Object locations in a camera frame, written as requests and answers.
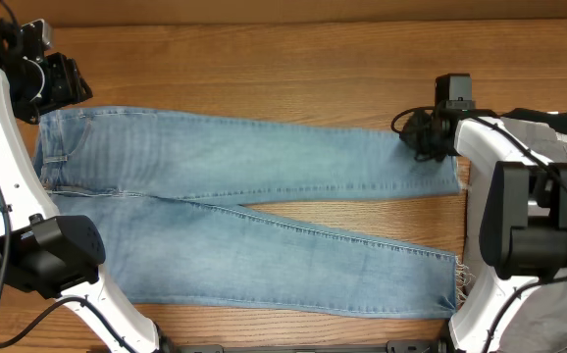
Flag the light blue denim jeans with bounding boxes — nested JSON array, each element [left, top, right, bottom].
[[34, 106, 460, 319]]

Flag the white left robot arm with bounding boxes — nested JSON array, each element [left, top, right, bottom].
[[0, 67, 165, 352]]

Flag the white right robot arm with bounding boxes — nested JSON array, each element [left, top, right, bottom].
[[394, 107, 567, 352]]

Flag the brown cardboard back panel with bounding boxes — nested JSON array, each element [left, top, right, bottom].
[[6, 0, 567, 27]]

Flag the black folded garment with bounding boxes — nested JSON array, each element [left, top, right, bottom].
[[503, 108, 567, 134]]

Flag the grey folded garment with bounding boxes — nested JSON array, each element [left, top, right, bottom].
[[462, 116, 567, 353]]

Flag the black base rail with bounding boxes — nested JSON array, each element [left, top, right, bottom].
[[176, 339, 455, 353]]

